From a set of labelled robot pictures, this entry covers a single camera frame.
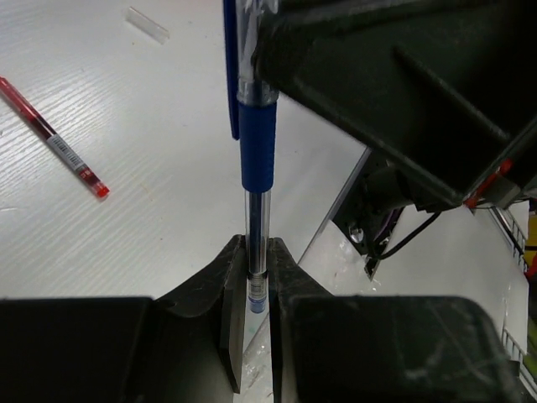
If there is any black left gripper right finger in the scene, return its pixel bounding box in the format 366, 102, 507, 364
268, 238, 520, 402

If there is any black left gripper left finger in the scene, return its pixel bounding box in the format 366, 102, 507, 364
1, 235, 246, 402

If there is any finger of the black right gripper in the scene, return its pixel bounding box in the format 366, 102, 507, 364
253, 1, 536, 206

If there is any blue ballpoint pen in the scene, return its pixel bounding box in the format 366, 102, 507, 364
237, 77, 278, 314

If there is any red gel pen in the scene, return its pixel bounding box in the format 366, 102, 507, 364
1, 76, 110, 199

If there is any clear plastic cap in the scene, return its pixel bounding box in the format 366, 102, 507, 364
125, 7, 170, 44

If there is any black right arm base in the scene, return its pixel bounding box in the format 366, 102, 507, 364
333, 146, 446, 282

